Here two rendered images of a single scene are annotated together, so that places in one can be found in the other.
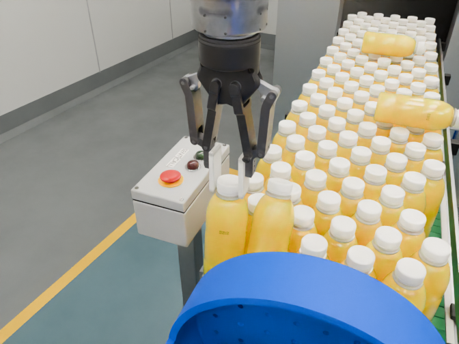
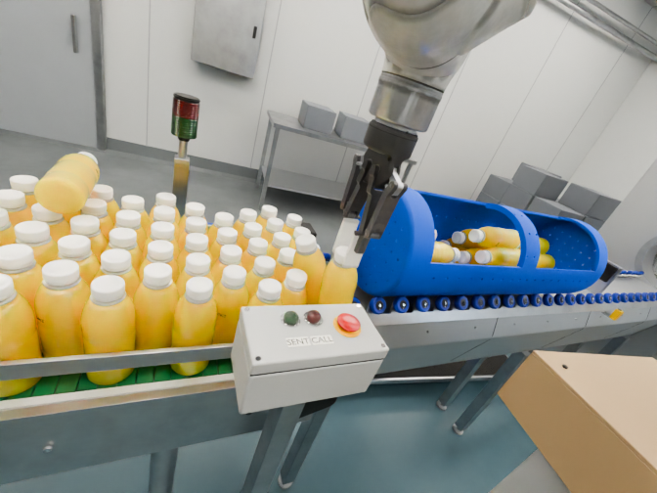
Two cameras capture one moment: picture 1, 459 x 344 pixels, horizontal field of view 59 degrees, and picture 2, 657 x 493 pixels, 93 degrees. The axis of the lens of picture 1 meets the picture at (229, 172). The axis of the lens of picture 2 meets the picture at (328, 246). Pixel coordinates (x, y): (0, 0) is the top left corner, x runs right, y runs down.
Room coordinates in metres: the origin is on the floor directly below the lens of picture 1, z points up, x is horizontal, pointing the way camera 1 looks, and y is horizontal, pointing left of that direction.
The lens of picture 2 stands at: (0.91, 0.27, 1.41)
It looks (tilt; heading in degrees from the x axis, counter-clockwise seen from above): 27 degrees down; 218
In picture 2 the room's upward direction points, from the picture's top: 19 degrees clockwise
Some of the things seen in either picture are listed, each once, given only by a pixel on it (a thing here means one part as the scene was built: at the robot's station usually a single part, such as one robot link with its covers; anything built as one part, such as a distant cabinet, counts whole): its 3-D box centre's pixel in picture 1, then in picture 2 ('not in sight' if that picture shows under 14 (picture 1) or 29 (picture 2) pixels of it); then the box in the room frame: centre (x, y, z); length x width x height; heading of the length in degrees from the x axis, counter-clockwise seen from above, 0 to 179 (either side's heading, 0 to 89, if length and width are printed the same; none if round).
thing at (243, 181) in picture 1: (244, 174); (345, 236); (0.49, -0.02, 1.17); 0.03 x 0.01 x 0.07; 158
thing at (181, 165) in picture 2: not in sight; (170, 306); (0.55, -0.59, 0.55); 0.04 x 0.04 x 1.10; 68
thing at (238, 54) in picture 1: (229, 67); (383, 156); (0.50, 0.00, 1.33); 0.08 x 0.07 x 0.09; 68
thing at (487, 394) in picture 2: not in sight; (487, 393); (-0.63, 0.34, 0.31); 0.06 x 0.06 x 0.63; 68
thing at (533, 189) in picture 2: not in sight; (528, 218); (-3.93, -0.42, 0.59); 1.20 x 0.80 x 1.19; 61
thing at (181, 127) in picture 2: not in sight; (184, 125); (0.55, -0.59, 1.18); 0.06 x 0.06 x 0.05
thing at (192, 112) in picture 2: not in sight; (186, 108); (0.55, -0.59, 1.23); 0.06 x 0.06 x 0.04
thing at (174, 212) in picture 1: (185, 186); (307, 351); (0.62, 0.08, 1.05); 0.20 x 0.10 x 0.10; 158
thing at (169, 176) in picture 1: (170, 177); (348, 323); (0.58, 0.10, 1.11); 0.04 x 0.04 x 0.01
